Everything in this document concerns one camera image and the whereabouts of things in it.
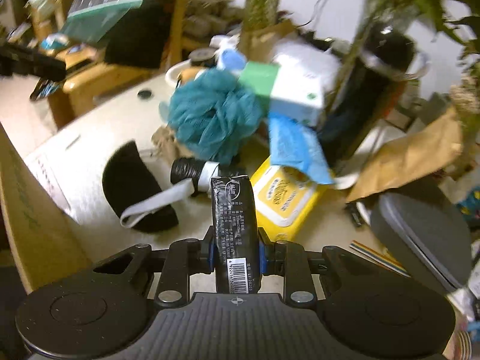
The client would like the black small product pack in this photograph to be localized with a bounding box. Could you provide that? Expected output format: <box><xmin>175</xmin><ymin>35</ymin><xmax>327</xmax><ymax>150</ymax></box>
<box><xmin>211</xmin><ymin>175</ymin><xmax>260</xmax><ymax>294</ymax></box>

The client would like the yellow wet wipes pack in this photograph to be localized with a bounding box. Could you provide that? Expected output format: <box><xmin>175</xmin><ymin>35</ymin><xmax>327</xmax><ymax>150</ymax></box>
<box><xmin>250</xmin><ymin>159</ymin><xmax>329</xmax><ymax>242</ymax></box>

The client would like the black rolled item white band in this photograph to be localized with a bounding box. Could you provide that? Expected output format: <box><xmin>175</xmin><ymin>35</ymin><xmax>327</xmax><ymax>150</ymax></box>
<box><xmin>170</xmin><ymin>157</ymin><xmax>220</xmax><ymax>193</ymax></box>

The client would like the cardboard box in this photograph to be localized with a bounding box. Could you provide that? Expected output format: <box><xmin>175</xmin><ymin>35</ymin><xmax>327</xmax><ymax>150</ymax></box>
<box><xmin>0</xmin><ymin>123</ymin><xmax>93</xmax><ymax>295</ymax></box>

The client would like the blue plastic glove pack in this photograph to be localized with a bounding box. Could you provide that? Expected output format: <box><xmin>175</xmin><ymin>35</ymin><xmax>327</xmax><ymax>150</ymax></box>
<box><xmin>268</xmin><ymin>112</ymin><xmax>334</xmax><ymax>185</ymax></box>

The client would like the grey zippered case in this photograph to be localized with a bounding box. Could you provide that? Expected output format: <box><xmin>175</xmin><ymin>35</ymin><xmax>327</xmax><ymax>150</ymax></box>
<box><xmin>370</xmin><ymin>185</ymin><xmax>472</xmax><ymax>294</ymax></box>

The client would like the brown paper bag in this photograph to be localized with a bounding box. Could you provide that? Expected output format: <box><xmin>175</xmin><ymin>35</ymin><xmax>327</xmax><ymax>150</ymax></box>
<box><xmin>346</xmin><ymin>106</ymin><xmax>463</xmax><ymax>203</ymax></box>

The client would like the teal mesh bath loofah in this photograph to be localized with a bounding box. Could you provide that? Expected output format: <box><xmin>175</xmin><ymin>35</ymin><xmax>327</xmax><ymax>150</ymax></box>
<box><xmin>168</xmin><ymin>68</ymin><xmax>265</xmax><ymax>164</ymax></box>

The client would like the small black bottle cap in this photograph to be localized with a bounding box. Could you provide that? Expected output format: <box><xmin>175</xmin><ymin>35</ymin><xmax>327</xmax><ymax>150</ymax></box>
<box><xmin>137</xmin><ymin>88</ymin><xmax>152</xmax><ymax>100</ymax></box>

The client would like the white green tissue box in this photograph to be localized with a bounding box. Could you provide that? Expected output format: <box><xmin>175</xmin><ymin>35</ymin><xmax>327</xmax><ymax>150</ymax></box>
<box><xmin>239</xmin><ymin>39</ymin><xmax>340</xmax><ymax>128</ymax></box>

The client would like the white oval tray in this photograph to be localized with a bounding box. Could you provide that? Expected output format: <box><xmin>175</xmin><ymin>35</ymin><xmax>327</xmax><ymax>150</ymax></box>
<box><xmin>164</xmin><ymin>59</ymin><xmax>205</xmax><ymax>89</ymax></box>

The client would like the wooden stool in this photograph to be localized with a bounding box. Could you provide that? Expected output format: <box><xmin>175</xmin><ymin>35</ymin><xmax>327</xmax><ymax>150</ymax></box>
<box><xmin>47</xmin><ymin>46</ymin><xmax>170</xmax><ymax>129</ymax></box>

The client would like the black round jar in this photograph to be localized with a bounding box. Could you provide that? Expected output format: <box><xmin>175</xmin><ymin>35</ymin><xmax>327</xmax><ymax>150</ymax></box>
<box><xmin>189</xmin><ymin>47</ymin><xmax>216</xmax><ymax>68</ymax></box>

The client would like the white blue tube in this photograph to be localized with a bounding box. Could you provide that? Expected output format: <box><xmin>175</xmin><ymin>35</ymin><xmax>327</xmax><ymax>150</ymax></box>
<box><xmin>209</xmin><ymin>35</ymin><xmax>247</xmax><ymax>74</ymax></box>

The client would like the black thermos bottle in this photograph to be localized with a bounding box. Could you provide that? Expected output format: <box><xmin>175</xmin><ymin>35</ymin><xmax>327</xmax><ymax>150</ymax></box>
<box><xmin>316</xmin><ymin>22</ymin><xmax>430</xmax><ymax>170</ymax></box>

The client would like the glass vase left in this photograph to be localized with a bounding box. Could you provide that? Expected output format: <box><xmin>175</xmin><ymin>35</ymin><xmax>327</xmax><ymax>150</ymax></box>
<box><xmin>238</xmin><ymin>0</ymin><xmax>280</xmax><ymax>63</ymax></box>

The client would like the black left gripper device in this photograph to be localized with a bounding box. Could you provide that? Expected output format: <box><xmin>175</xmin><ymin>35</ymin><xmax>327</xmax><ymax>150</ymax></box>
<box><xmin>0</xmin><ymin>40</ymin><xmax>67</xmax><ymax>82</ymax></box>

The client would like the teal board in plastic wrap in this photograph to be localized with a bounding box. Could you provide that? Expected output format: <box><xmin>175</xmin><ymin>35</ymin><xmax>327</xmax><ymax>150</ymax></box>
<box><xmin>60</xmin><ymin>0</ymin><xmax>143</xmax><ymax>45</ymax></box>

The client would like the black pad with white strap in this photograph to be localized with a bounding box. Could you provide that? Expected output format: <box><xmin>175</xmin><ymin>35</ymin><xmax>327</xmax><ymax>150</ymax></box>
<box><xmin>102</xmin><ymin>141</ymin><xmax>194</xmax><ymax>233</ymax></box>

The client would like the tan plush keychain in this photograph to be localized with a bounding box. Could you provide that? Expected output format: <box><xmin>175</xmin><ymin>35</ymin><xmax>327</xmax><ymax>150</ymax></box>
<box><xmin>177</xmin><ymin>67</ymin><xmax>206</xmax><ymax>86</ymax></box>

